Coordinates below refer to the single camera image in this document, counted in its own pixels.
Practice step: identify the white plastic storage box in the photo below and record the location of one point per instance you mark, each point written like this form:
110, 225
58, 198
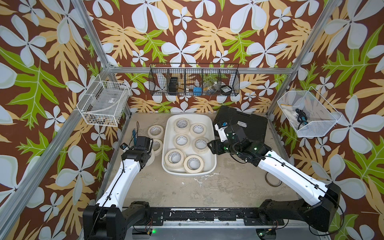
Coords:
168, 144

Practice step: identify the masking tape roll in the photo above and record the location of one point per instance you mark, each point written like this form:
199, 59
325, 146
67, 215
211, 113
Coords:
157, 147
151, 159
198, 130
194, 164
200, 145
156, 132
174, 159
182, 126
182, 142

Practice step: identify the blue item in basket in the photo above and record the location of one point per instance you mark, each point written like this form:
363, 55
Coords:
197, 91

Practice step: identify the white mesh basket right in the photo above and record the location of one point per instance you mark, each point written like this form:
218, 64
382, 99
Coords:
309, 113

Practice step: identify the black box in basket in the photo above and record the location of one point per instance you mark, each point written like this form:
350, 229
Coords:
173, 86

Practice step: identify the black wire basket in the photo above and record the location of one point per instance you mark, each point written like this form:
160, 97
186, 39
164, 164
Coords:
214, 79

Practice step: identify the white wire basket left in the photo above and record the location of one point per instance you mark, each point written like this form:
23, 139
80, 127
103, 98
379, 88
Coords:
104, 103

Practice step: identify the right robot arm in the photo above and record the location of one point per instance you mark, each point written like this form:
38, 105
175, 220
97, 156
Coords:
319, 202

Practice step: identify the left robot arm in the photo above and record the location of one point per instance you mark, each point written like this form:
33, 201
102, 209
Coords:
107, 220

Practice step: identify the black plastic tool case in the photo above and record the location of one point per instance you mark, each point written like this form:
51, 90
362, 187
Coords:
254, 126

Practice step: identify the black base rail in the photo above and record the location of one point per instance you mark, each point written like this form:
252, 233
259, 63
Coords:
249, 216

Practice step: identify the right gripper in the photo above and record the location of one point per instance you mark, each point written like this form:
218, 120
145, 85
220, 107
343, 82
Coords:
216, 144

